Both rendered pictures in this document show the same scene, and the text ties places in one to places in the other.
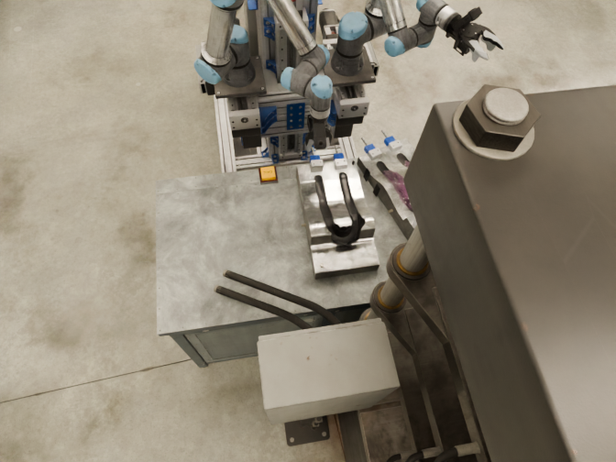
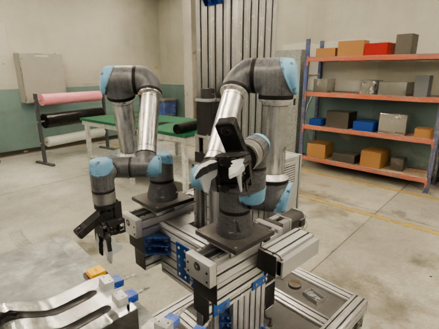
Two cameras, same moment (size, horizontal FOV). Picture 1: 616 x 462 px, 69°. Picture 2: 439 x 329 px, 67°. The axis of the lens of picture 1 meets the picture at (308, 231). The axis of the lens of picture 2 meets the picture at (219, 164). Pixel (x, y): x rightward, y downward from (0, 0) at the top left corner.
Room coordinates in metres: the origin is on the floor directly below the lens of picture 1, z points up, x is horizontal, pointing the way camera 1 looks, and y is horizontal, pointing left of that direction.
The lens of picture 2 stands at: (0.99, -1.10, 1.64)
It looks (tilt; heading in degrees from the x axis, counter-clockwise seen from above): 16 degrees down; 60
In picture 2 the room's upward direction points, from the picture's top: straight up
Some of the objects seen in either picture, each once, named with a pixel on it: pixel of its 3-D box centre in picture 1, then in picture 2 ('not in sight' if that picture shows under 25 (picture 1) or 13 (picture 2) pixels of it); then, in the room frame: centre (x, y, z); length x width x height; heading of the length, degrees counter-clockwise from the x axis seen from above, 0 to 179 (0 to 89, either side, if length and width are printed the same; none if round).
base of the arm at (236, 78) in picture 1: (236, 66); (162, 187); (1.51, 0.36, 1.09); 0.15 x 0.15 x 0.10
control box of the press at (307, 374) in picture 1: (313, 401); not in sight; (0.21, -0.07, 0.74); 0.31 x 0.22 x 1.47; 103
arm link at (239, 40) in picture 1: (233, 44); (159, 164); (1.51, 0.37, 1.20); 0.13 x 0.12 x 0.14; 153
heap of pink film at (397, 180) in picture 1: (412, 182); not in sight; (1.11, -0.43, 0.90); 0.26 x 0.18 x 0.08; 31
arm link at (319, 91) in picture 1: (320, 93); (102, 175); (1.18, 0.00, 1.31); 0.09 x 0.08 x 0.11; 63
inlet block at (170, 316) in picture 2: (368, 148); (172, 319); (1.31, -0.25, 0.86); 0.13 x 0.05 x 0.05; 31
